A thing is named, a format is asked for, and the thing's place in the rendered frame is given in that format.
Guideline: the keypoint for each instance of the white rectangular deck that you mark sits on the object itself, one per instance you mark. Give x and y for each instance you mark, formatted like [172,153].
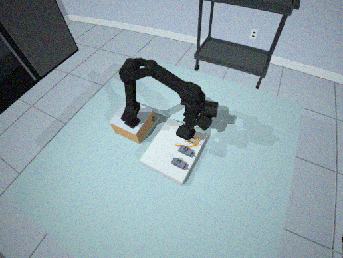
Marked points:
[173,162]

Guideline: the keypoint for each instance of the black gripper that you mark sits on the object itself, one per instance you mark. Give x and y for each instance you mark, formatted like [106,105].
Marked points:
[185,131]

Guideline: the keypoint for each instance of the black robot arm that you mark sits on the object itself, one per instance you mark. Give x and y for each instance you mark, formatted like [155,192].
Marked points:
[191,94]

